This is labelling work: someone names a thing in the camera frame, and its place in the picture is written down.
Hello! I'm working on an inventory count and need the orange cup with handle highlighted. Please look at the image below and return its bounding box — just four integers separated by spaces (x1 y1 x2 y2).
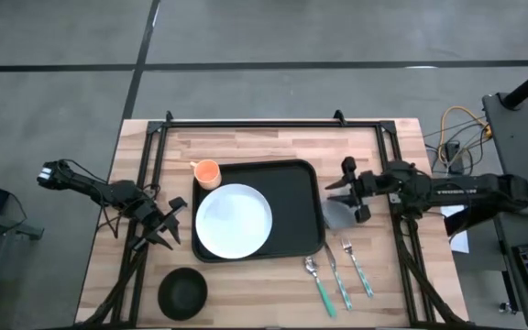
189 159 223 192

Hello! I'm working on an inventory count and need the grey equipment stand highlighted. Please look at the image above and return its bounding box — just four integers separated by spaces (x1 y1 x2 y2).
0 208 45 330

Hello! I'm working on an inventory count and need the green-handled metal spoon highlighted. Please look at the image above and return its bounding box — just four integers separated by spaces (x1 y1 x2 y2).
303 255 338 319

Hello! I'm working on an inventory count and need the black aluminium table frame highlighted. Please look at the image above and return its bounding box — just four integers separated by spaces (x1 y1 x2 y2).
73 108 471 330

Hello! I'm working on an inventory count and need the yellow cable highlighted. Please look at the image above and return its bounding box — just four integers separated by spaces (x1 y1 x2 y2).
437 104 494 166

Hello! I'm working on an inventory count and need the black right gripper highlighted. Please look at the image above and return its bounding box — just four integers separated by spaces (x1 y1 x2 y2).
324 157 387 225

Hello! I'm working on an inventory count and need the black power adapter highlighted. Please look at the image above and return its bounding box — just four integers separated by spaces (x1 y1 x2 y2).
444 140 463 174

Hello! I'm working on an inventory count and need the patterned-handle metal knife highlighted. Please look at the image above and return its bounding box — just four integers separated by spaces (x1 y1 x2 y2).
323 241 354 312

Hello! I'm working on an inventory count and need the black round bowl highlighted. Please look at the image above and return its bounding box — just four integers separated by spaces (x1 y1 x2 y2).
157 267 209 322

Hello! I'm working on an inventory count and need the grey side table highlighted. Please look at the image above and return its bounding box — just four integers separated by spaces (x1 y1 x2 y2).
481 91 528 216

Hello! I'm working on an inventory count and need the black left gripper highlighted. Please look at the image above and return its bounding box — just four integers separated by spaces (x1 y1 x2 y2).
130 196 189 252

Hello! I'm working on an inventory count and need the white paper sheet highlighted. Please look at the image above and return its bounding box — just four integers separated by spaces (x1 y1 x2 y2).
440 204 470 254

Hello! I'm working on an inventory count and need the patterned-handle metal fork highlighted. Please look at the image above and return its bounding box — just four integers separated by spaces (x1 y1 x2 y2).
340 236 375 299

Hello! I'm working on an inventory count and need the black plastic tray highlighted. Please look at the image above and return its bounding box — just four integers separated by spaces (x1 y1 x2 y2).
191 159 327 264

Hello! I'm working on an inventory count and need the white round plate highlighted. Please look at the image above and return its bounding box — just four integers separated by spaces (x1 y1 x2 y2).
194 182 274 260

